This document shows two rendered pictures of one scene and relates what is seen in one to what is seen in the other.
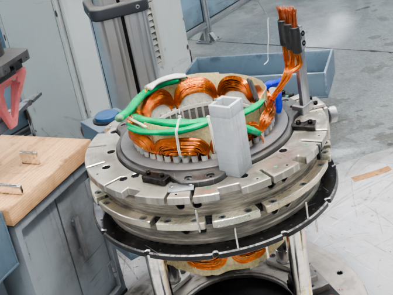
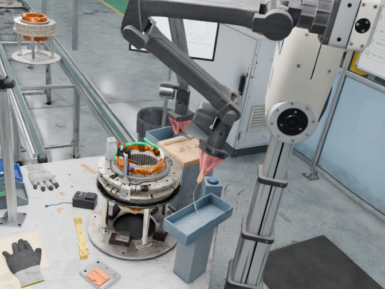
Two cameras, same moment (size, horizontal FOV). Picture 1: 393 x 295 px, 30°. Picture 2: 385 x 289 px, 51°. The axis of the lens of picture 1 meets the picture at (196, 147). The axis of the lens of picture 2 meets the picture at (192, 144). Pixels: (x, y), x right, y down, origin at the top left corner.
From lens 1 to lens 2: 1.95 m
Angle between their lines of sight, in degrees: 92
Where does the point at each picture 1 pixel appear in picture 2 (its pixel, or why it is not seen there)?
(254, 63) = (213, 221)
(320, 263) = (133, 252)
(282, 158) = (104, 166)
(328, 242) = (148, 269)
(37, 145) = (193, 155)
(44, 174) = (171, 151)
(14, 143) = not seen: hidden behind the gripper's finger
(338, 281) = (119, 249)
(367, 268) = (122, 267)
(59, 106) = not seen: outside the picture
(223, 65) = (223, 215)
